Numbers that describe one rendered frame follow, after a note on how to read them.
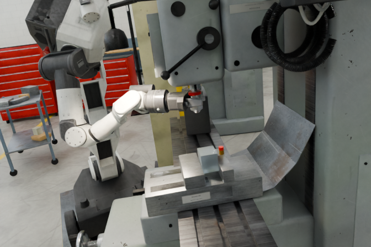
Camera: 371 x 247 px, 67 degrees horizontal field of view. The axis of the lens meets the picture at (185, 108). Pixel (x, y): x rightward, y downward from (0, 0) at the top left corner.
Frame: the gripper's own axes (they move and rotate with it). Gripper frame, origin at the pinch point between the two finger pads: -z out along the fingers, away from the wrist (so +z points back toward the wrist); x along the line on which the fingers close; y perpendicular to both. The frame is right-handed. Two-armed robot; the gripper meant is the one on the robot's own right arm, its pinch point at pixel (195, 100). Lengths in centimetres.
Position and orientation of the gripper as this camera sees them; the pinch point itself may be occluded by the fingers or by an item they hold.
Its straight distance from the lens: 102.2
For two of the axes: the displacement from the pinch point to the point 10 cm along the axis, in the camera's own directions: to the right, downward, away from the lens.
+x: 2.4, -3.1, 9.2
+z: -9.6, 0.3, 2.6
